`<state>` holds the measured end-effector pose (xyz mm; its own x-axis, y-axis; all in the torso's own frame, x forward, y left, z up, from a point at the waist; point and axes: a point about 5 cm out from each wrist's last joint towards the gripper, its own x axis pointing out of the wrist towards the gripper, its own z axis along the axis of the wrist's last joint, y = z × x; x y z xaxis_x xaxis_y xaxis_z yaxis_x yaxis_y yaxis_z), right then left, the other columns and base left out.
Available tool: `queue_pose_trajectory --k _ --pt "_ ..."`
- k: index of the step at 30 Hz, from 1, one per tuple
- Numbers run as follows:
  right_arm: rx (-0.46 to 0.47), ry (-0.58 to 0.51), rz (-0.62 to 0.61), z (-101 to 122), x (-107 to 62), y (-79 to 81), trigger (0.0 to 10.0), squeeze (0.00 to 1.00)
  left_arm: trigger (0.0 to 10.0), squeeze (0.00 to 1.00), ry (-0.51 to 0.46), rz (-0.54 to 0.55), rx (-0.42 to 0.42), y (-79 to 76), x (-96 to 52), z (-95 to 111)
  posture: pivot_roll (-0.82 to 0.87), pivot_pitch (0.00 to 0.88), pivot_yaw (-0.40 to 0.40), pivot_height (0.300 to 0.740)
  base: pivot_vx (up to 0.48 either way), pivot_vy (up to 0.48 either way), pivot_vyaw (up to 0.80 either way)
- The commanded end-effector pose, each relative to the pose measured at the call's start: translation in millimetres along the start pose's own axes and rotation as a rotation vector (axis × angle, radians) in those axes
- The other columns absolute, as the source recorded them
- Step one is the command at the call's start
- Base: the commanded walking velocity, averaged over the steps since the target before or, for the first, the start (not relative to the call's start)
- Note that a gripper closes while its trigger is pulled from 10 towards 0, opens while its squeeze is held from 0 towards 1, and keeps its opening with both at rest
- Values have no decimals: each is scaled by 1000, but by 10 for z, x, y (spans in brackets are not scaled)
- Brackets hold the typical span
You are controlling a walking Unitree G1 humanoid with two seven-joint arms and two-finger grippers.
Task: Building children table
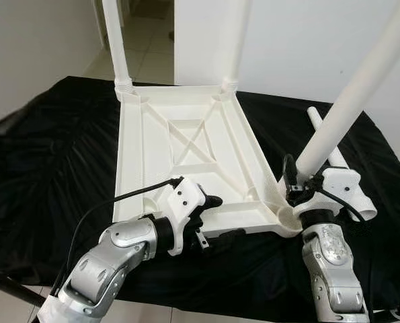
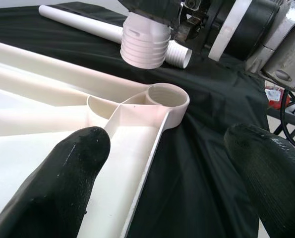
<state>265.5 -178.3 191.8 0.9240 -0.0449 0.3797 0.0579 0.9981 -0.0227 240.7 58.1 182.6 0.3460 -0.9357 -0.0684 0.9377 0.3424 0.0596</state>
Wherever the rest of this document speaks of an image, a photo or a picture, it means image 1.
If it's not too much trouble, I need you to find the white plastic table leg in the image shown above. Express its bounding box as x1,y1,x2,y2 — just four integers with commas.
307,106,378,221
221,0,253,94
101,0,134,102
295,0,400,179

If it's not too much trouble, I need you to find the white plastic table top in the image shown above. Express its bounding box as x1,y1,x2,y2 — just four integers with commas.
112,84,303,240

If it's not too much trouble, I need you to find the black metal table leg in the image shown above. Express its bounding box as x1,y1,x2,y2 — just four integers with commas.
0,269,46,307

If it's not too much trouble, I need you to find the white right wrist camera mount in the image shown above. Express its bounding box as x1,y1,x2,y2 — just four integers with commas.
294,167,362,217

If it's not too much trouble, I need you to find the black tablecloth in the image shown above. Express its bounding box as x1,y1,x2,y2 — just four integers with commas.
0,75,400,317

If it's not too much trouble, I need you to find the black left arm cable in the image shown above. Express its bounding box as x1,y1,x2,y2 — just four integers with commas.
58,176,184,297

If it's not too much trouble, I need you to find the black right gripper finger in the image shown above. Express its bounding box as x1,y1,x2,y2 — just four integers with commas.
283,153,298,192

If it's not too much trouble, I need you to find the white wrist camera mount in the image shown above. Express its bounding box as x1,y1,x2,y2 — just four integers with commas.
158,176,207,256
294,167,362,217

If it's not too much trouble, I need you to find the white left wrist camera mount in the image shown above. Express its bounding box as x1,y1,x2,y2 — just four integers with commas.
158,176,207,256

